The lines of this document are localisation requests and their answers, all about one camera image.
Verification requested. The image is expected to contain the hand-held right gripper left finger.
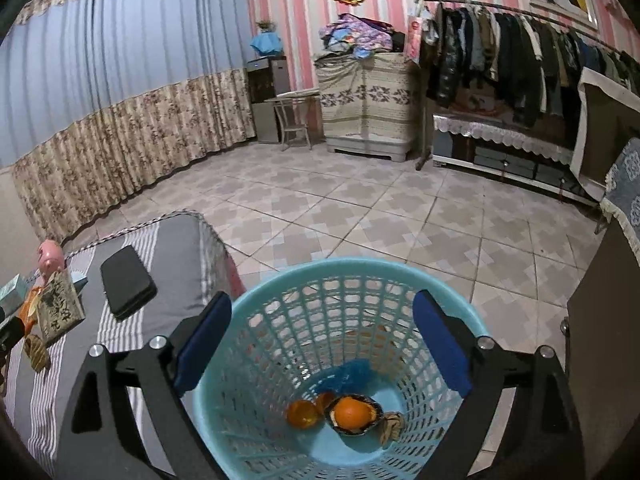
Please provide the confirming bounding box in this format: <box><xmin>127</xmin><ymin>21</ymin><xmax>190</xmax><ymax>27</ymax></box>
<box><xmin>55</xmin><ymin>290</ymin><xmax>233</xmax><ymax>480</ymax></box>

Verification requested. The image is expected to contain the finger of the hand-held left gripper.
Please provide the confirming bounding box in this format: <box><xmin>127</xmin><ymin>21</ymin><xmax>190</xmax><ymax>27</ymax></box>
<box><xmin>0</xmin><ymin>317</ymin><xmax>26</xmax><ymax>356</ymax></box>

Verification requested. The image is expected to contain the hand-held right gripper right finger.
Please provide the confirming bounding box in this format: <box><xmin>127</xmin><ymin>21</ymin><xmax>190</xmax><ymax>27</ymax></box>
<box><xmin>412</xmin><ymin>289</ymin><xmax>586</xmax><ymax>480</ymax></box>

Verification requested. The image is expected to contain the brown paper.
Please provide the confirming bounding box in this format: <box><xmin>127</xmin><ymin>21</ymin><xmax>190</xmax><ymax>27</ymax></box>
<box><xmin>382</xmin><ymin>411</ymin><xmax>406</xmax><ymax>442</ymax></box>
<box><xmin>25</xmin><ymin>335</ymin><xmax>51</xmax><ymax>371</ymax></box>

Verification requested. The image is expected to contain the orange snack wrapper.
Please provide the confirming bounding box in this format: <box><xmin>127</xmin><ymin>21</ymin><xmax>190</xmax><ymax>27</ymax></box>
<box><xmin>20</xmin><ymin>285</ymin><xmax>43</xmax><ymax>336</ymax></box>

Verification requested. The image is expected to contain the printed green packet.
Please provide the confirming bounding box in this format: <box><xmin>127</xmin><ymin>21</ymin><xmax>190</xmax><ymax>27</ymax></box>
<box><xmin>36</xmin><ymin>272</ymin><xmax>86</xmax><ymax>346</ymax></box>

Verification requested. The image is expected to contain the light blue plastic basket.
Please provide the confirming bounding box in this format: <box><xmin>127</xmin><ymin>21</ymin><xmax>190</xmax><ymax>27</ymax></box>
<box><xmin>192</xmin><ymin>257</ymin><xmax>493</xmax><ymax>480</ymax></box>

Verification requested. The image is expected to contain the light blue tissue box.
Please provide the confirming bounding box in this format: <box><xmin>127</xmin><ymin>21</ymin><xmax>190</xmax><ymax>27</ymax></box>
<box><xmin>0</xmin><ymin>274</ymin><xmax>28</xmax><ymax>311</ymax></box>

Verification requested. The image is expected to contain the pink piggy bank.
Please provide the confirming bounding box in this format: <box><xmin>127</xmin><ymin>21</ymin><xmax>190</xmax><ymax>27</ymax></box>
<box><xmin>37</xmin><ymin>239</ymin><xmax>66</xmax><ymax>278</ymax></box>

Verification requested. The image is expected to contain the black zip case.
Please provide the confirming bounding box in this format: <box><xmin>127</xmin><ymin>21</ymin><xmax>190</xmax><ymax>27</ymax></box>
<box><xmin>100</xmin><ymin>245</ymin><xmax>157</xmax><ymax>322</ymax></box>

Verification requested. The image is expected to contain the brown wooden cabinet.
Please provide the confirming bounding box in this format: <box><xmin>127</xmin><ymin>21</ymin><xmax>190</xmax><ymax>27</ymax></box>
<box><xmin>565</xmin><ymin>215</ymin><xmax>640</xmax><ymax>480</ymax></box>

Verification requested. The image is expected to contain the low cabinet with lace cloth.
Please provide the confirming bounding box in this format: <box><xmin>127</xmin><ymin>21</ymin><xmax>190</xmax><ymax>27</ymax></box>
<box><xmin>431</xmin><ymin>112</ymin><xmax>601</xmax><ymax>206</ymax></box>

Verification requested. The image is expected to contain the grey lace cloth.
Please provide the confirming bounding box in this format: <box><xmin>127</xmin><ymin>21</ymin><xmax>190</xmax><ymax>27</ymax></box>
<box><xmin>599</xmin><ymin>137</ymin><xmax>640</xmax><ymax>256</ymax></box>

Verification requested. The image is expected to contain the cloth covered cabinet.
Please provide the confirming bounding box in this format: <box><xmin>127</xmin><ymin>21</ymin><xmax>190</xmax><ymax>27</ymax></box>
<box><xmin>314</xmin><ymin>52</ymin><xmax>421</xmax><ymax>163</ymax></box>

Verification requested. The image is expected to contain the grey water dispenser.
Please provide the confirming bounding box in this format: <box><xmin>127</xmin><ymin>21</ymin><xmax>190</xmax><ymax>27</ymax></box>
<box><xmin>245</xmin><ymin>56</ymin><xmax>291</xmax><ymax>143</ymax></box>

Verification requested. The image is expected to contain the small metal table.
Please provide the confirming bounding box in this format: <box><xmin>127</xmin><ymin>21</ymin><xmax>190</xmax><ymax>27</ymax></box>
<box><xmin>264</xmin><ymin>89</ymin><xmax>321</xmax><ymax>152</ymax></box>

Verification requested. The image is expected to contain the dark cloth with beige border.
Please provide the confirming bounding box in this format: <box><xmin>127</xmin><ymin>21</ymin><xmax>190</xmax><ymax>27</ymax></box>
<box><xmin>570</xmin><ymin>66</ymin><xmax>640</xmax><ymax>201</ymax></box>

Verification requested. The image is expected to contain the blue floral curtain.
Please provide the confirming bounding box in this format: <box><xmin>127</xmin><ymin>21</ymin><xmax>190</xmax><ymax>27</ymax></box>
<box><xmin>0</xmin><ymin>0</ymin><xmax>256</xmax><ymax>246</ymax></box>

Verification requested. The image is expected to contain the row of hanging clothes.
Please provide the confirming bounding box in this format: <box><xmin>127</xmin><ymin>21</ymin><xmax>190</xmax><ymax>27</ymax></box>
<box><xmin>427</xmin><ymin>2</ymin><xmax>640</xmax><ymax>126</ymax></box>

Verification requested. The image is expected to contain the blue cloth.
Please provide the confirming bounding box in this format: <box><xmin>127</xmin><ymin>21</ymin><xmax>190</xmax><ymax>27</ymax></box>
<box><xmin>250</xmin><ymin>32</ymin><xmax>283</xmax><ymax>58</ymax></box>

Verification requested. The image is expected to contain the pink hanging bag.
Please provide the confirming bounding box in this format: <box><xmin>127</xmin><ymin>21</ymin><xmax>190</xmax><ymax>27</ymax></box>
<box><xmin>404</xmin><ymin>7</ymin><xmax>431</xmax><ymax>66</ymax></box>

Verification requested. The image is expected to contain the pile of folded clothes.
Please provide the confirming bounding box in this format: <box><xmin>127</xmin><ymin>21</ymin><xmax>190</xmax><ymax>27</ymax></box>
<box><xmin>317</xmin><ymin>12</ymin><xmax>406</xmax><ymax>58</ymax></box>

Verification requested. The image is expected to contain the metal clothes rack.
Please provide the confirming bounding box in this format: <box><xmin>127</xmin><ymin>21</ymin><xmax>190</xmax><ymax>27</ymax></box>
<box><xmin>415</xmin><ymin>0</ymin><xmax>640</xmax><ymax>171</ymax></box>

